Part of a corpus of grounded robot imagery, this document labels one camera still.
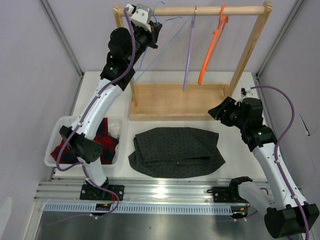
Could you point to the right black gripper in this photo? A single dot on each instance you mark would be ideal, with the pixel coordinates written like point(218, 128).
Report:
point(219, 113)

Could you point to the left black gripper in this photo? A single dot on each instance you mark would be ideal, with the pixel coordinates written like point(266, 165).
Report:
point(155, 28)

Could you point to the light blue wire hanger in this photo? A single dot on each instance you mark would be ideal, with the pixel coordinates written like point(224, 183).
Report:
point(165, 47)

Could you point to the dark grey dotted skirt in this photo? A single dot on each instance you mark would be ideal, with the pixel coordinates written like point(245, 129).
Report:
point(176, 152)

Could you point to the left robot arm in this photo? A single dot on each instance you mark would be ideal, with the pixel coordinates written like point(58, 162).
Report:
point(126, 45)

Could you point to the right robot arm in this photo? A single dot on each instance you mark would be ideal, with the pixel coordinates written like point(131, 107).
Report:
point(286, 211)

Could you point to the purple plastic hanger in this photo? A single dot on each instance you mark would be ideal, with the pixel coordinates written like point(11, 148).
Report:
point(190, 47)

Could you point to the orange plastic hanger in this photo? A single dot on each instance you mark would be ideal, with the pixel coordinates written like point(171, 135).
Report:
point(217, 33)

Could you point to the wooden clothes rack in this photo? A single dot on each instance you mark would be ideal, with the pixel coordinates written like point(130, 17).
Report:
point(165, 101)

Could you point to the white plastic basket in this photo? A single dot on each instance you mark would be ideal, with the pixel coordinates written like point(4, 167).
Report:
point(56, 139)

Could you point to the white cloth in basket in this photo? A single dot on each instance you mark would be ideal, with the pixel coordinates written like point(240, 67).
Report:
point(114, 130)

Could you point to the red plaid garment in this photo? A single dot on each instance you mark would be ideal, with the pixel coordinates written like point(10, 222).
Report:
point(103, 136)

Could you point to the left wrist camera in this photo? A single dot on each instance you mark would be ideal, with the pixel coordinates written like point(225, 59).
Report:
point(141, 16)

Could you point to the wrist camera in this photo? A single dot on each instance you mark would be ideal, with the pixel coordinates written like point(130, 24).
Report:
point(141, 16)
point(246, 92)

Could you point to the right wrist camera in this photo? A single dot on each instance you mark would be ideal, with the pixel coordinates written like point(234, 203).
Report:
point(246, 92)

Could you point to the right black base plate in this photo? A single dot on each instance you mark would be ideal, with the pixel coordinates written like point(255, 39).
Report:
point(222, 194)

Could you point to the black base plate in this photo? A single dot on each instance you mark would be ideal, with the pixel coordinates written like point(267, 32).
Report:
point(222, 194)
point(91, 193)

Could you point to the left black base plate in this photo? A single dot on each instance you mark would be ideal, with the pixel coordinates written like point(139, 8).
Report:
point(91, 193)

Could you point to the white slotted cable duct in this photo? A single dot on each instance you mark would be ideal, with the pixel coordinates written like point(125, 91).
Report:
point(173, 209)

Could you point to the aluminium mounting rail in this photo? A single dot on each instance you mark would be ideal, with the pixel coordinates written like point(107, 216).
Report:
point(136, 190)

